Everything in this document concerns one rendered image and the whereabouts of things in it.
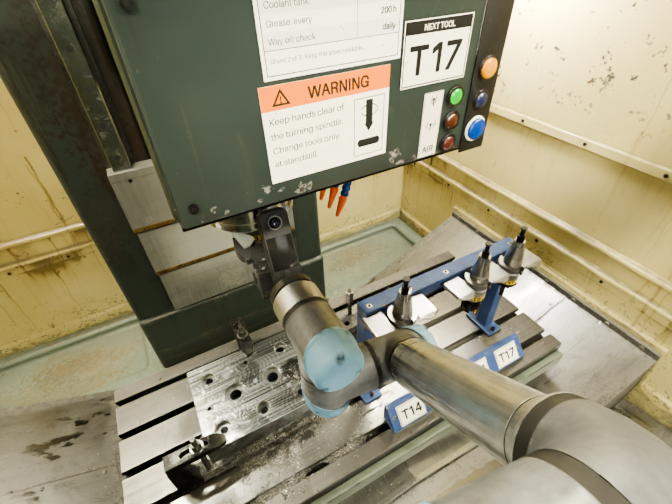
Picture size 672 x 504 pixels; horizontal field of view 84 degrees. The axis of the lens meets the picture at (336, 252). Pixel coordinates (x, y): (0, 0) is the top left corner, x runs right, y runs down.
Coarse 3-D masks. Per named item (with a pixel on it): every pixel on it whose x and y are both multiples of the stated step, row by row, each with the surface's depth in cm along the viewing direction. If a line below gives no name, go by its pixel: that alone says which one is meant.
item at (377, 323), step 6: (378, 312) 82; (366, 318) 81; (372, 318) 81; (378, 318) 81; (384, 318) 81; (366, 324) 80; (372, 324) 80; (378, 324) 80; (384, 324) 79; (390, 324) 79; (372, 330) 78; (378, 330) 78; (384, 330) 78; (390, 330) 78
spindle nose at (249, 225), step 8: (264, 208) 59; (288, 208) 64; (240, 216) 59; (248, 216) 59; (216, 224) 61; (224, 224) 61; (232, 224) 60; (240, 224) 60; (248, 224) 60; (256, 224) 61; (240, 232) 61
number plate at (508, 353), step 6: (510, 342) 106; (504, 348) 105; (510, 348) 106; (516, 348) 106; (498, 354) 104; (504, 354) 105; (510, 354) 105; (516, 354) 106; (498, 360) 104; (504, 360) 105; (510, 360) 105; (498, 366) 104
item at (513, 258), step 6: (516, 240) 88; (510, 246) 89; (516, 246) 88; (522, 246) 87; (510, 252) 89; (516, 252) 88; (522, 252) 88; (504, 258) 92; (510, 258) 90; (516, 258) 89; (522, 258) 89; (510, 264) 90; (516, 264) 90
